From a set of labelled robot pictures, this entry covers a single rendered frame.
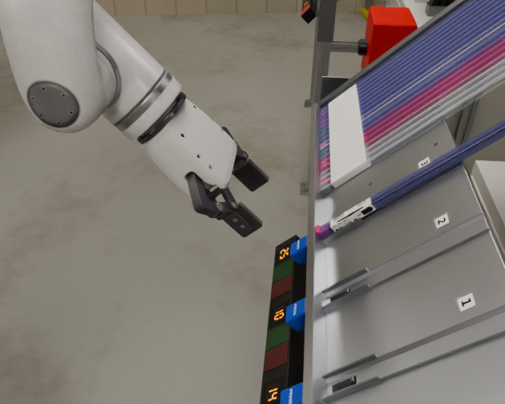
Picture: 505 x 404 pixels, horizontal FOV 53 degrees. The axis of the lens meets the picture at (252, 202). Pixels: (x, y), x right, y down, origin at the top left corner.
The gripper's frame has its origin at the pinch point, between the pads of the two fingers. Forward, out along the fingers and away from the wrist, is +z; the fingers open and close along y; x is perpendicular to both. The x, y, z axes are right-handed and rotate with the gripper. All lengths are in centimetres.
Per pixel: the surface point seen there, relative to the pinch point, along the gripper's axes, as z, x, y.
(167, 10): -11, -120, -319
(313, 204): 8.0, 3.3, -5.1
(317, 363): 8.6, 3.4, 19.9
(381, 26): 15, 17, -68
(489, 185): 38, 19, -29
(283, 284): 11.1, -4.2, 3.1
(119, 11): -34, -146, -313
